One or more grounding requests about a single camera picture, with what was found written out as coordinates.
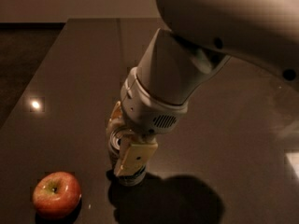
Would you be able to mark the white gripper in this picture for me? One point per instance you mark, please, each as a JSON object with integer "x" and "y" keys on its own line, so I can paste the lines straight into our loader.
{"x": 149, "y": 116}

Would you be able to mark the white green 7up can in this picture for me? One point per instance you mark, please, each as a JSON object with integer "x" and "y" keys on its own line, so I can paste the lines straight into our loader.
{"x": 132, "y": 178}

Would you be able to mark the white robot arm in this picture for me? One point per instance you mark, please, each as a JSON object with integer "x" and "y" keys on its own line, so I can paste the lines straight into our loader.
{"x": 199, "y": 38}

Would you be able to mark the red apple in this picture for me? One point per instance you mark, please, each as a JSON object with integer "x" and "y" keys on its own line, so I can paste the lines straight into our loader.
{"x": 56, "y": 195}

